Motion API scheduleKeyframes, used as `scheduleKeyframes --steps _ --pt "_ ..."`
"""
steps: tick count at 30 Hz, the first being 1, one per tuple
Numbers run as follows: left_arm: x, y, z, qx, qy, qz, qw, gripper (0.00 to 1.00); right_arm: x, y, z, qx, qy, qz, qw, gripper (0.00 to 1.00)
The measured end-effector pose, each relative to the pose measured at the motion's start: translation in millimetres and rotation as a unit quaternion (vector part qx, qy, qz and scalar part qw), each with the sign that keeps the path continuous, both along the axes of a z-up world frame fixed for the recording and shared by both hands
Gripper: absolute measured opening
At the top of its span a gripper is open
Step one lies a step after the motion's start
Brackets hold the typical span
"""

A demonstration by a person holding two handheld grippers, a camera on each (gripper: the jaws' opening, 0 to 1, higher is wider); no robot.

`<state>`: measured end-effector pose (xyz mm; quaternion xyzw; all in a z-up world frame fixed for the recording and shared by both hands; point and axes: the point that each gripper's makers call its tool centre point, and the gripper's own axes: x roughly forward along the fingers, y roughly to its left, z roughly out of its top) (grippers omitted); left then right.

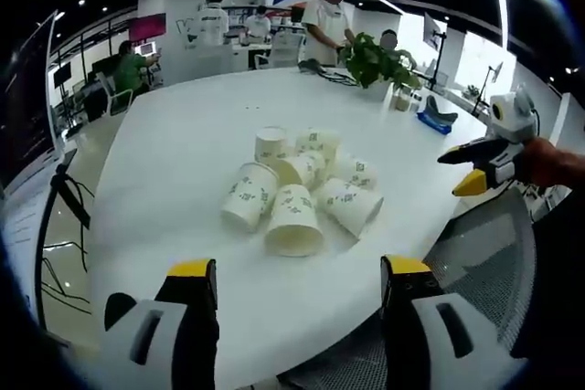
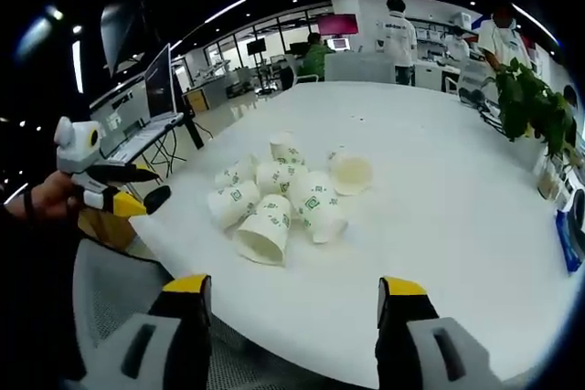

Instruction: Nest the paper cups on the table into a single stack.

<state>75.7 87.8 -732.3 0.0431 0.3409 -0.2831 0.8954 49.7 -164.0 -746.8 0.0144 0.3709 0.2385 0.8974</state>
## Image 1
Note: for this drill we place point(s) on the person's right hand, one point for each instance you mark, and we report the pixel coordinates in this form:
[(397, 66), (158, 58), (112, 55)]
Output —
[(548, 161)]

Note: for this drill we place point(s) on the green potted plant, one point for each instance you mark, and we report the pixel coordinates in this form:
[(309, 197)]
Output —
[(375, 61)]

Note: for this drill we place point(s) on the white counter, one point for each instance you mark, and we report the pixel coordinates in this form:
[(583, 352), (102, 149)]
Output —
[(215, 63)]

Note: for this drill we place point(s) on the black desk lamp stand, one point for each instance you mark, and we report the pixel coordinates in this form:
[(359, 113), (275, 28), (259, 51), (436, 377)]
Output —
[(486, 88)]

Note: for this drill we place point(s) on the large dark display screen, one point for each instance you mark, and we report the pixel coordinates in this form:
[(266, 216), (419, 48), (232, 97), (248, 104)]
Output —
[(25, 102)]

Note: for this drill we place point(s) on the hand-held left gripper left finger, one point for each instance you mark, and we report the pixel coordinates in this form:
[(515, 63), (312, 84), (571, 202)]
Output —
[(155, 344)]

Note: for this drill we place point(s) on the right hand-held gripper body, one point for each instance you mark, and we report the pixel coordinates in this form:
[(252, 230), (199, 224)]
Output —
[(512, 120)]

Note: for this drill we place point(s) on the black tripod stand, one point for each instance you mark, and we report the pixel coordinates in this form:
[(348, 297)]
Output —
[(64, 189)]

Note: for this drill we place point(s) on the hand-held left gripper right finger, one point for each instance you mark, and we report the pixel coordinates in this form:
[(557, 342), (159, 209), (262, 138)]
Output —
[(425, 344)]

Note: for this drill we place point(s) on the pile of white paper cups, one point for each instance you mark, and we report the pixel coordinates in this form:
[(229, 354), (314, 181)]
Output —
[(292, 207)]

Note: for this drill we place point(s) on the grey mesh office chair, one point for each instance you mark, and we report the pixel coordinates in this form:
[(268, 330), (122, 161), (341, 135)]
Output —
[(484, 248)]

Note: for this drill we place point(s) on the pink wall screen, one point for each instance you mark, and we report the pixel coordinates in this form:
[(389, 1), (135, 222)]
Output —
[(147, 26)]

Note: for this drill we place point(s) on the white table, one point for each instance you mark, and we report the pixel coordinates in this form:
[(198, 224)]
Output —
[(183, 171)]

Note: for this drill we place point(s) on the small glass jar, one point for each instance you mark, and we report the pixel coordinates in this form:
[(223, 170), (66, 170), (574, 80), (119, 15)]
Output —
[(401, 101)]

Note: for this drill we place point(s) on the white office chair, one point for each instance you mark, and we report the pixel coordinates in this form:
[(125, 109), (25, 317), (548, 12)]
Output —
[(283, 49), (114, 93)]

